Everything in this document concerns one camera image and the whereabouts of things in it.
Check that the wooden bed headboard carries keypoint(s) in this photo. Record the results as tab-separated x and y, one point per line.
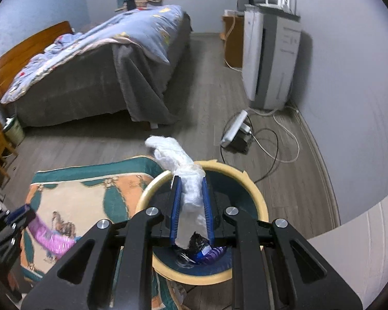
22	48

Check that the white air purifier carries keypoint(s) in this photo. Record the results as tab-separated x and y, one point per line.
268	61

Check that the bed with blue quilt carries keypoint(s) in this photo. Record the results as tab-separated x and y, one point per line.
84	87

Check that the blue wrapper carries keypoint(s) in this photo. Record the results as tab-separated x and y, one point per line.
203	252

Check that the patterned teal orange rug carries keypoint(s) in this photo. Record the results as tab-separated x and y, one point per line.
84	200

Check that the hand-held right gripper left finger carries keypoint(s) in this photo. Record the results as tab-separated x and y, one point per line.
176	206

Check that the purple striped packet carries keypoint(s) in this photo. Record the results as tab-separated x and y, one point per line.
218	252

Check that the white cabinet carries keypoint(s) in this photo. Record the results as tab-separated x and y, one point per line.
359	258

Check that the yellow-rimmed teal bucket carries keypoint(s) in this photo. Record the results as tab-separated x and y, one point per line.
239	190

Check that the small white green bin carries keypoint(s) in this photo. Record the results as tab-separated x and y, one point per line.
14	130

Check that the white power strip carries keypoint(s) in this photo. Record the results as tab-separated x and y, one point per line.
234	129

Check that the white router with antennas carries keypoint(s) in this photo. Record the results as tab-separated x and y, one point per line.
279	8

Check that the white plug adapter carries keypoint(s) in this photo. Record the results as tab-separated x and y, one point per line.
246	129

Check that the white plastic bag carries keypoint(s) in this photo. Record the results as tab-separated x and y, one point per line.
187	184

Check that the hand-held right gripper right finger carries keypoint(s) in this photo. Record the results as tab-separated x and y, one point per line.
207	210

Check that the light blue quilt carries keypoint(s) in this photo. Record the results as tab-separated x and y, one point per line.
116	29

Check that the wooden cabinet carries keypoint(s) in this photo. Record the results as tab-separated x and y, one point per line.
234	42

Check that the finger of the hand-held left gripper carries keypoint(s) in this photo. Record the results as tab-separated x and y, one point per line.
11	237
19	212

